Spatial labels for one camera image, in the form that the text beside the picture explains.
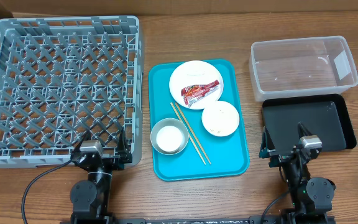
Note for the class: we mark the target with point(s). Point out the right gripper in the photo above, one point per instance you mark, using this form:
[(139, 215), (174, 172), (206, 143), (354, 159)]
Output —
[(286, 156)]

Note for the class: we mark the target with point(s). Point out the grey plastic dish rack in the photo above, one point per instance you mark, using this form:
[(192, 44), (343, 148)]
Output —
[(63, 77)]

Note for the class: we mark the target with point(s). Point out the black plastic tray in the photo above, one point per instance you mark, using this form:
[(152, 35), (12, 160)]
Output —
[(323, 115)]

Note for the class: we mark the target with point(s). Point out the clear plastic bin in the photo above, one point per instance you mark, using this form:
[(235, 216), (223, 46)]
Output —
[(301, 67)]

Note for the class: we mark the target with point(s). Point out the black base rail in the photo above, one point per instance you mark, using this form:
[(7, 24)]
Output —
[(250, 220)]

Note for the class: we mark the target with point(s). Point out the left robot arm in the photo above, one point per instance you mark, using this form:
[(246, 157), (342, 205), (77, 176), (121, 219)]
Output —
[(90, 197)]

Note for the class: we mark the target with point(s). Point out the red snack wrapper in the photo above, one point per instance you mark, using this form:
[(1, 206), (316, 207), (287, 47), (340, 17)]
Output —
[(193, 93)]

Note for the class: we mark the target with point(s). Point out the white cup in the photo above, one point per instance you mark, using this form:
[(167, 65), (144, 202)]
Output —
[(169, 139)]

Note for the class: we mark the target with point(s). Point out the small white bowl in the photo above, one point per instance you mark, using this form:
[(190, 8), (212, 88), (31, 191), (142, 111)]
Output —
[(220, 118)]

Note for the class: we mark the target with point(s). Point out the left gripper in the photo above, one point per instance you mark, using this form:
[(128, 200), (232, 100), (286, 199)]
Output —
[(124, 152)]

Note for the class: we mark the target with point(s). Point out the wooden chopstick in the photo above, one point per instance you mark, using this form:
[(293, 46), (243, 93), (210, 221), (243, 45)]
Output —
[(190, 137), (202, 153)]

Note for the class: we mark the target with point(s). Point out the right wooden chopstick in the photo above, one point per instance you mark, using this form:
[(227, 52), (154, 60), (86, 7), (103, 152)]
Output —
[(202, 153)]

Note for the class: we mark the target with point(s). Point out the grey metal bowl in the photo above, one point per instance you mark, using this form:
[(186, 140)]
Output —
[(169, 122)]

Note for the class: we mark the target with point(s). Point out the large white plate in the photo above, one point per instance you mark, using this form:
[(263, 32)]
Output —
[(195, 72)]

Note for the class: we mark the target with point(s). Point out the left wooden chopstick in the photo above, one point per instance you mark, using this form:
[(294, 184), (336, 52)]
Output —
[(190, 137)]

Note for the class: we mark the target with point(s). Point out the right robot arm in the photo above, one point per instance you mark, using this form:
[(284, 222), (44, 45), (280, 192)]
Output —
[(311, 196)]

